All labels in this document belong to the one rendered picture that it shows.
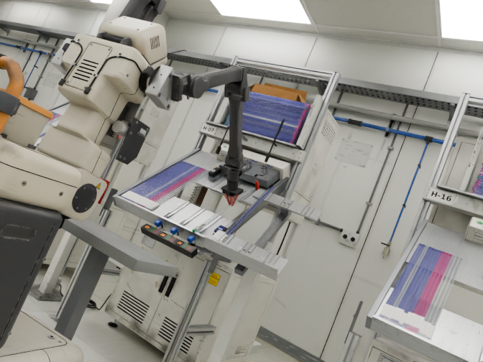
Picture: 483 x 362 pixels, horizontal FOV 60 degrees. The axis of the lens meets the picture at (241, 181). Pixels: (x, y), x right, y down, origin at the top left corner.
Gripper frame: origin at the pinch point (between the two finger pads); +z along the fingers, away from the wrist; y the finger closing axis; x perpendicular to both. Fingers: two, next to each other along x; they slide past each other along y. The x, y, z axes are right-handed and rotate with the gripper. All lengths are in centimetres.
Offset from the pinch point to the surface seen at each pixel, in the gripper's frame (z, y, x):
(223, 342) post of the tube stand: 39, -33, 45
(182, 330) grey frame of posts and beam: 38, -15, 52
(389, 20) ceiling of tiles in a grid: -83, 11, -237
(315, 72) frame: -58, 0, -81
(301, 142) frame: -25, -12, -49
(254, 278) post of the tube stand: 14.1, -34.0, 26.9
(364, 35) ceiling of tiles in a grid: -66, 39, -260
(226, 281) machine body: 36.9, -9.5, 13.8
